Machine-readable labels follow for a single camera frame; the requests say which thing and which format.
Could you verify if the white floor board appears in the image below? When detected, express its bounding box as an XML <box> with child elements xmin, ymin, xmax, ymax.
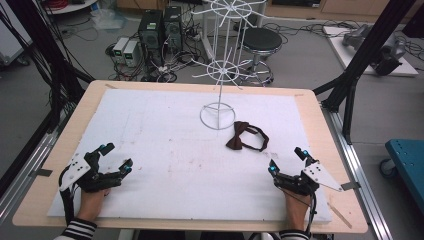
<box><xmin>322</xmin><ymin>24</ymin><xmax>420</xmax><ymax>78</ymax></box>

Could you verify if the white foam mat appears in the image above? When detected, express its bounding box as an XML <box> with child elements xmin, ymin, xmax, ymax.
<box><xmin>47</xmin><ymin>88</ymin><xmax>334</xmax><ymax>224</ymax></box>

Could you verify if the clear plastic bag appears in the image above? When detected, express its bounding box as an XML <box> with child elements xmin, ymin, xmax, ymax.
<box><xmin>90</xmin><ymin>7</ymin><xmax>128</xmax><ymax>32</ymax></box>

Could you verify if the brown bow tie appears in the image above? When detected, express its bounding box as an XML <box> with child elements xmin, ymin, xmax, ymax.
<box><xmin>225</xmin><ymin>120</ymin><xmax>270</xmax><ymax>153</ymax></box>

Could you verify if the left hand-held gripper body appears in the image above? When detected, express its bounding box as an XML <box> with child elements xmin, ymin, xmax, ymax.
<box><xmin>59</xmin><ymin>150</ymin><xmax>123</xmax><ymax>194</ymax></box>

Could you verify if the white round table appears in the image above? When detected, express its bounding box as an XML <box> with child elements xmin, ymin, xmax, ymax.
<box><xmin>41</xmin><ymin>0</ymin><xmax>100</xmax><ymax>15</ymax></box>

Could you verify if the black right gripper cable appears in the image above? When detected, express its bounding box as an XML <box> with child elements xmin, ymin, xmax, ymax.
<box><xmin>307</xmin><ymin>192</ymin><xmax>318</xmax><ymax>235</ymax></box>

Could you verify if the grey device on board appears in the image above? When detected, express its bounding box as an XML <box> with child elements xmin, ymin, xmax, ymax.
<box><xmin>342</xmin><ymin>23</ymin><xmax>408</xmax><ymax>76</ymax></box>

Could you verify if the person's right hand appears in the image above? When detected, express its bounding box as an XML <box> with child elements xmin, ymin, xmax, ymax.
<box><xmin>283</xmin><ymin>189</ymin><xmax>313</xmax><ymax>232</ymax></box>

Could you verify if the black round stool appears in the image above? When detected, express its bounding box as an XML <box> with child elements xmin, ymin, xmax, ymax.
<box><xmin>237</xmin><ymin>26</ymin><xmax>284</xmax><ymax>87</ymax></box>

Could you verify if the grey tape strip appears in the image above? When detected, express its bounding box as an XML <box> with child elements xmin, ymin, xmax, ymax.
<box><xmin>340</xmin><ymin>181</ymin><xmax>362</xmax><ymax>192</ymax></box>
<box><xmin>28</xmin><ymin>168</ymin><xmax>54</xmax><ymax>178</ymax></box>

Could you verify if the aluminium rail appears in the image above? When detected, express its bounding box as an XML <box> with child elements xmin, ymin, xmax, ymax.
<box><xmin>0</xmin><ymin>101</ymin><xmax>78</xmax><ymax>225</ymax></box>
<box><xmin>320</xmin><ymin>102</ymin><xmax>395</xmax><ymax>240</ymax></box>

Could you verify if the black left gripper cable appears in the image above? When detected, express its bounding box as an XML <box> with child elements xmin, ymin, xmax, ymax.
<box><xmin>58</xmin><ymin>165</ymin><xmax>77</xmax><ymax>227</ymax></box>

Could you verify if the white wire display rack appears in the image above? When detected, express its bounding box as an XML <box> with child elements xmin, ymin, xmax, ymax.
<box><xmin>190</xmin><ymin>0</ymin><xmax>268</xmax><ymax>131</ymax></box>

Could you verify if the slim black computer tower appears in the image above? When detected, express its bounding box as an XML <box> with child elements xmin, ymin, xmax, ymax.
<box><xmin>162</xmin><ymin>5</ymin><xmax>184</xmax><ymax>55</ymax></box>

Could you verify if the thin wooden stick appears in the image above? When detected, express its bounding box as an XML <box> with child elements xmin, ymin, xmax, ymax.
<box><xmin>326</xmin><ymin>201</ymin><xmax>354</xmax><ymax>230</ymax></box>

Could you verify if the black metal frame strut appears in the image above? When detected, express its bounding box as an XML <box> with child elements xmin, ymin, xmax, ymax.
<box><xmin>0</xmin><ymin>0</ymin><xmax>95</xmax><ymax>134</ymax></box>
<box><xmin>312</xmin><ymin>0</ymin><xmax>417</xmax><ymax>145</ymax></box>

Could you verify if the large black computer tower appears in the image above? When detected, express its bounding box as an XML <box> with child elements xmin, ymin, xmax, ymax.
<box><xmin>137</xmin><ymin>9</ymin><xmax>165</xmax><ymax>68</ymax></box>

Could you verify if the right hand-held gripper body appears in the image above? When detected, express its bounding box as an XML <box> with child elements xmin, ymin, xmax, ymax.
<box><xmin>273</xmin><ymin>161</ymin><xmax>345</xmax><ymax>197</ymax></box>

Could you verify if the blue cart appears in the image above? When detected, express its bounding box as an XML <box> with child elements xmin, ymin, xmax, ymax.
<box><xmin>378</xmin><ymin>138</ymin><xmax>424</xmax><ymax>223</ymax></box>

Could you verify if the person's left hand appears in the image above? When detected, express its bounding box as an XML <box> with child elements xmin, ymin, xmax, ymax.
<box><xmin>76</xmin><ymin>187</ymin><xmax>111</xmax><ymax>222</ymax></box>

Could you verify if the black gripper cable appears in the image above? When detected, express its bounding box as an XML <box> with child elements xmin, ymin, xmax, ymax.
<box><xmin>307</xmin><ymin>192</ymin><xmax>318</xmax><ymax>235</ymax></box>
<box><xmin>58</xmin><ymin>165</ymin><xmax>77</xmax><ymax>227</ymax></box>

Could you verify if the black hanging cable bundle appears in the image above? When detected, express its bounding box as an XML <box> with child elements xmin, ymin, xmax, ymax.
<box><xmin>0</xmin><ymin>6</ymin><xmax>86</xmax><ymax>113</ymax></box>

